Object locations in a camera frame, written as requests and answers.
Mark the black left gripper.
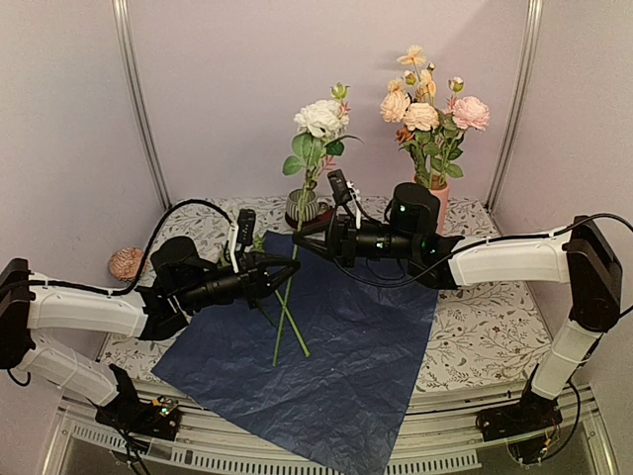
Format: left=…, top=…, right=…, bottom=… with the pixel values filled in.
left=178, top=252, right=302, bottom=314

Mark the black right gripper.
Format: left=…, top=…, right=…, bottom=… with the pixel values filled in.
left=292, top=214, right=418, bottom=268

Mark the artificial flower bouquet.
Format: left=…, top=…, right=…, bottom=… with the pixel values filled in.
left=253, top=235, right=311, bottom=367

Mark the blue wrapping paper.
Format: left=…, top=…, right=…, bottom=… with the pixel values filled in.
left=152, top=249, right=438, bottom=474

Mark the white rose stem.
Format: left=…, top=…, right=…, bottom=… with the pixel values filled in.
left=271, top=81, right=365, bottom=368

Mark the orange rose stem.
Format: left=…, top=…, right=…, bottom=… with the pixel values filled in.
left=396, top=126, right=417, bottom=152

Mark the peach rose cluster stem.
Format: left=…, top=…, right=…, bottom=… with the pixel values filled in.
left=380, top=77, right=440, bottom=189

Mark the pink rose stem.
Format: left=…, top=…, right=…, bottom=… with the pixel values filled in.
left=437, top=76, right=491, bottom=187

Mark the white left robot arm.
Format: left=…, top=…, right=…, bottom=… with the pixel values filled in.
left=1, top=237, right=301, bottom=429

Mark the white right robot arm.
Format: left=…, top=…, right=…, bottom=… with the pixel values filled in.
left=413, top=180, right=632, bottom=399

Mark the pink vase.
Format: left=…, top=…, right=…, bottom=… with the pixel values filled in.
left=427, top=175, right=449, bottom=235

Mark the dark red saucer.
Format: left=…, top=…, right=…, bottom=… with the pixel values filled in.
left=284, top=207, right=333, bottom=231

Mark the striped ceramic cup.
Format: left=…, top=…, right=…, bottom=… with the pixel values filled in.
left=286, top=189, right=328, bottom=223

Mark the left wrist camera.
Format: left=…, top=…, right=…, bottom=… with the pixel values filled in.
left=226, top=209, right=256, bottom=273

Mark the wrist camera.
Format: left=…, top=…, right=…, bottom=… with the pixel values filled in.
left=226, top=209, right=256, bottom=273
left=327, top=169, right=356, bottom=206

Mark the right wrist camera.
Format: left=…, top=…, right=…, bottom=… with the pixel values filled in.
left=327, top=169, right=356, bottom=206

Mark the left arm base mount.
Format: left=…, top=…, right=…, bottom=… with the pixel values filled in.
left=95, top=393, right=182, bottom=441

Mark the aluminium front rail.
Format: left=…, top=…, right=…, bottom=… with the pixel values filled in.
left=43, top=382, right=626, bottom=474

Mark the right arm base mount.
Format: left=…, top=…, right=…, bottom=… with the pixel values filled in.
left=476, top=400, right=563, bottom=466

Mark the left aluminium frame post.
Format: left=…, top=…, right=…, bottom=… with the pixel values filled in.
left=112, top=0, right=172, bottom=210

